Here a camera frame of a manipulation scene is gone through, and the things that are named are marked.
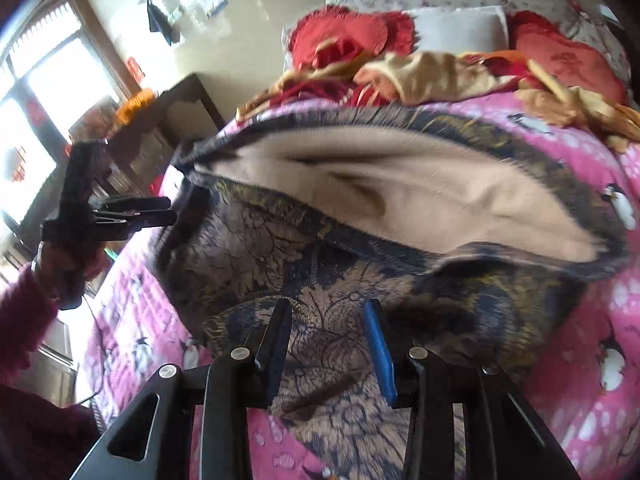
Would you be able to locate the dark floral patterned garment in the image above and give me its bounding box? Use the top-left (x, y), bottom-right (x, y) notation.
top-left (149, 106), bottom-right (630, 479)

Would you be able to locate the maroon left sleeve forearm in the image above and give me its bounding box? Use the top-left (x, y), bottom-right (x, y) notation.
top-left (1, 266), bottom-right (101, 479)

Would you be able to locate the left hand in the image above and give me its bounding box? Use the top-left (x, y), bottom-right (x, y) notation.
top-left (32, 242), bottom-right (108, 310)

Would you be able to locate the dark wooden side table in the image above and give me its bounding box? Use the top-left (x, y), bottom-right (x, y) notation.
top-left (70, 73), bottom-right (226, 196)

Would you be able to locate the pink penguin blanket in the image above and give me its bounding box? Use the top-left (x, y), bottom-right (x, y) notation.
top-left (76, 94), bottom-right (639, 479)

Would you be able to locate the yellow plastic basket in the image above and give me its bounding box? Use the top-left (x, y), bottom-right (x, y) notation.
top-left (115, 89), bottom-right (156, 125)

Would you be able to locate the bright window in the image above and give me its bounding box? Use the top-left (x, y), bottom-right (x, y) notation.
top-left (1, 0), bottom-right (122, 226)

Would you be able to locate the red gold satin blanket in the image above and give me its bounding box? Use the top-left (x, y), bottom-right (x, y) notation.
top-left (235, 38), bottom-right (639, 154)

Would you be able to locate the red heart pillow left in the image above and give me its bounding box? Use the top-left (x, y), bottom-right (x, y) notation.
top-left (286, 6), bottom-right (416, 70)

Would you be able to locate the red heart pillow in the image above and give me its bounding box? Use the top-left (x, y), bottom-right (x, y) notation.
top-left (508, 11), bottom-right (631, 104)
top-left (286, 6), bottom-right (416, 70)

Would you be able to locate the red heart pillow right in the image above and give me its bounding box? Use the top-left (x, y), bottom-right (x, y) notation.
top-left (508, 11), bottom-right (631, 104)

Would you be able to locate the white plain pillow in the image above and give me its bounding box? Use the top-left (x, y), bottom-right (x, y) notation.
top-left (407, 6), bottom-right (510, 54)

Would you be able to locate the dark cloth hanging on wall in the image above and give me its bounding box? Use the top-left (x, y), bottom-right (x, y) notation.
top-left (146, 0), bottom-right (174, 46)

